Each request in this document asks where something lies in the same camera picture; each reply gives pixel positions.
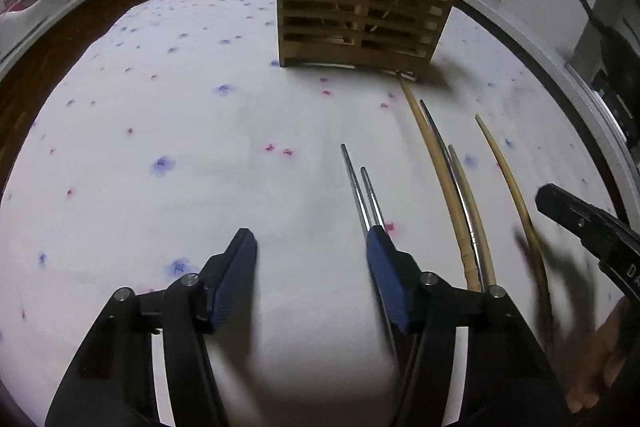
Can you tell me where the black wok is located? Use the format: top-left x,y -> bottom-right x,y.
550,0 -> 640,75

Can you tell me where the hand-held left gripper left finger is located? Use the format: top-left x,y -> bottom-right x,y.
45,228 -> 258,427

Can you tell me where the tan bamboo chopstick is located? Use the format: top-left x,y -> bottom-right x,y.
398,75 -> 478,293
474,114 -> 556,353
447,145 -> 498,290

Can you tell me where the white floral tablecloth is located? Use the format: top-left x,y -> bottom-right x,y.
0,0 -> 631,427

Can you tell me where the person's right hand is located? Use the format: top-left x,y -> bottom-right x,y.
566,302 -> 640,413

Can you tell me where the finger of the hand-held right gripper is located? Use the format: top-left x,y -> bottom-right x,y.
536,183 -> 621,259

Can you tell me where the gas stove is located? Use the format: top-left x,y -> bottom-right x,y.
564,56 -> 640,150

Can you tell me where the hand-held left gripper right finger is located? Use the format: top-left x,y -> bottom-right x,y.
366,226 -> 571,427

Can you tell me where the metal chopstick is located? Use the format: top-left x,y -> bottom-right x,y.
360,166 -> 386,229
420,100 -> 491,290
341,144 -> 374,236

